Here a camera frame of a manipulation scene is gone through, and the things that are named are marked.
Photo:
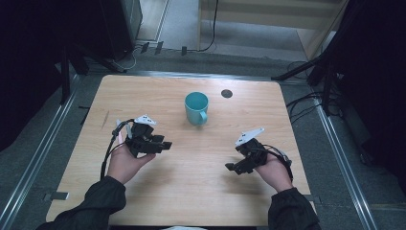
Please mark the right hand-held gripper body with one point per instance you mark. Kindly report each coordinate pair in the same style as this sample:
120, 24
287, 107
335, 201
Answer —
251, 150

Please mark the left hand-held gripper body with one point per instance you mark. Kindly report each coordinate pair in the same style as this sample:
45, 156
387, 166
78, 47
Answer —
142, 137

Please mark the teal mug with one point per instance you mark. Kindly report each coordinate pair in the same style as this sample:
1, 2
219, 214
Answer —
196, 108

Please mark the person's left hand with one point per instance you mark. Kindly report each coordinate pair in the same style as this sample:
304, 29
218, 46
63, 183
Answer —
125, 161

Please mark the person's right hand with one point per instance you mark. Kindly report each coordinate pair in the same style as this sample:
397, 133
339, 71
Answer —
275, 174

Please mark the round dark table grommet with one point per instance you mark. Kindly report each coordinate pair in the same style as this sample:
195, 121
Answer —
226, 93

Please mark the black tripod stand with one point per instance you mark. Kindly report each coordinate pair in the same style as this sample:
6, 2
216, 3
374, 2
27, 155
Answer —
319, 73

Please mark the black cabinet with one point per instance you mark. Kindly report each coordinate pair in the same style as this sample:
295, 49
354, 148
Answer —
118, 28

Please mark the metal floor rail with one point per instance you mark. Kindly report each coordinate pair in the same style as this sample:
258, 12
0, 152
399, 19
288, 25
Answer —
346, 172
32, 166

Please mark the light wooden frame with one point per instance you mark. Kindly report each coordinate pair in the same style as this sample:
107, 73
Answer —
255, 19

